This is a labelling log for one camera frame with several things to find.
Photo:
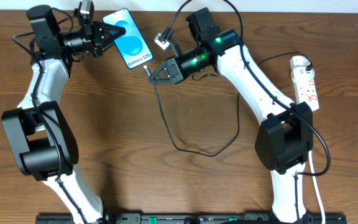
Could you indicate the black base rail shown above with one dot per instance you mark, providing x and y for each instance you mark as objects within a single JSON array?
[{"x": 136, "y": 218}]

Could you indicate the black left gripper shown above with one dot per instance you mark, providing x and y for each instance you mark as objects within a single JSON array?
[{"x": 91, "y": 38}]

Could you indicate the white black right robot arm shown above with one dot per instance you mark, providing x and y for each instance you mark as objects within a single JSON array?
[{"x": 285, "y": 137}]

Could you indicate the white power strip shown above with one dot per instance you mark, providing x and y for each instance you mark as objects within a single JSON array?
[{"x": 302, "y": 75}]

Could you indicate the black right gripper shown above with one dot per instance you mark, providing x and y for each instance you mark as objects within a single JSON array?
[{"x": 174, "y": 69}]

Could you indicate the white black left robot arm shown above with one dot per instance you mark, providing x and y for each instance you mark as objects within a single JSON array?
[{"x": 40, "y": 138}]

